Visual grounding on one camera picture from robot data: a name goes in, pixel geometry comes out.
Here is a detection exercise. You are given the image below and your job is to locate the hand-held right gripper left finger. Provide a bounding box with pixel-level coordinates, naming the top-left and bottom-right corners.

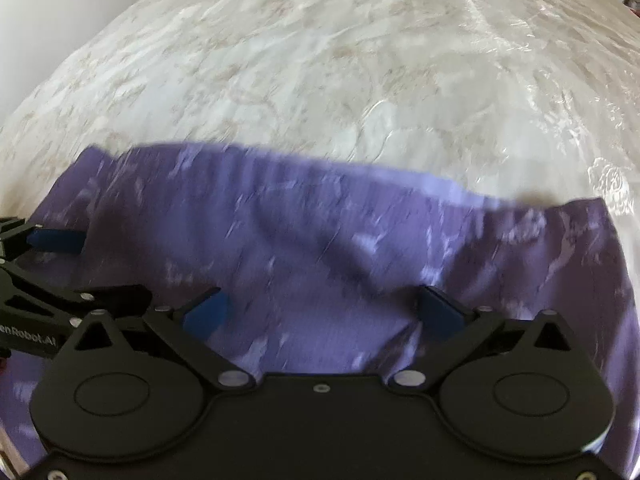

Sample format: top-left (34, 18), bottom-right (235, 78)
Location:
top-left (72, 287), bottom-right (257, 389)

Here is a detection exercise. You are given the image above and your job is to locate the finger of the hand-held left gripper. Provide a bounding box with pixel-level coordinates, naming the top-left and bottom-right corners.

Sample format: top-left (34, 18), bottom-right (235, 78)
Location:
top-left (0, 264), bottom-right (154, 332)
top-left (0, 217), bottom-right (88, 264)

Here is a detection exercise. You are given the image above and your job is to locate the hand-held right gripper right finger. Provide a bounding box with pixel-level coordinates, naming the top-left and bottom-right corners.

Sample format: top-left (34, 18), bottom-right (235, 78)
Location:
top-left (387, 284), bottom-right (579, 393)

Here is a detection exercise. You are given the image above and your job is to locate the purple patterned hoodie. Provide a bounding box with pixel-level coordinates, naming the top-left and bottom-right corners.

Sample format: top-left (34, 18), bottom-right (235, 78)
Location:
top-left (0, 142), bottom-right (640, 480)

